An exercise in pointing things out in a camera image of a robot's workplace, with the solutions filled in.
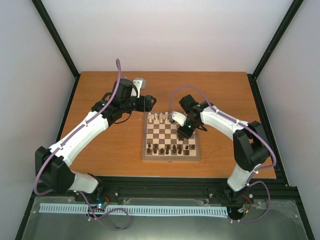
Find wooden chess board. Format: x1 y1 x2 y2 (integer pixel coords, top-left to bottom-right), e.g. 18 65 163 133
141 111 201 162

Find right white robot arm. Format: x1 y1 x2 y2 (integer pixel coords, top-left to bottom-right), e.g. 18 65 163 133
170 94 274 192

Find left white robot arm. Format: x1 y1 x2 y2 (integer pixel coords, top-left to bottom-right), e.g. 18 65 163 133
35 78 157 202

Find white chess pieces row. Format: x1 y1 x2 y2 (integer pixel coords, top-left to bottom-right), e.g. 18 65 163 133
147 111 170 124

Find dark chess piece cluster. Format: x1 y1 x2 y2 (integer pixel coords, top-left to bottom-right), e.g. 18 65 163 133
143 142 200 157

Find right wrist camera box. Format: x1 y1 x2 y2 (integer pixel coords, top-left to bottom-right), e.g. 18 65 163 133
170 111 187 127

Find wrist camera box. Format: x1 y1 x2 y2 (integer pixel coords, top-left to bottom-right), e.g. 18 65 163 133
131 78 146 98
170 111 187 127

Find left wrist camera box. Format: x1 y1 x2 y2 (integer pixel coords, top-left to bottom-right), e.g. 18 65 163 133
131 78 146 98

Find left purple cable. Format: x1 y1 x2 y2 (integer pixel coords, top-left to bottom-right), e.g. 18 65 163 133
33 58 131 231

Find purple cable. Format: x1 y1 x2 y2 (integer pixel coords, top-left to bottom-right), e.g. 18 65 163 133
33 58 131 231
169 84 278 223

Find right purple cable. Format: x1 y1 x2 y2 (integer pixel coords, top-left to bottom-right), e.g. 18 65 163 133
169 84 278 223

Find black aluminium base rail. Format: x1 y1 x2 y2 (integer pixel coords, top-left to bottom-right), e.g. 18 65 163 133
32 174 301 208

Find light blue cable duct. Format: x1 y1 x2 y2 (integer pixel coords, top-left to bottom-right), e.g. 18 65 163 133
38 203 228 218

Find left black frame post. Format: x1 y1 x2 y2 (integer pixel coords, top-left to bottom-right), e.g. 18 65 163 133
31 0 81 79

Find black frame post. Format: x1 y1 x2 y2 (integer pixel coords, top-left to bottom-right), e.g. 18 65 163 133
31 0 81 79
252 0 305 77

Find right black frame post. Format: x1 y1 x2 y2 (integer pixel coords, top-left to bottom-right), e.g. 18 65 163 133
252 0 305 77

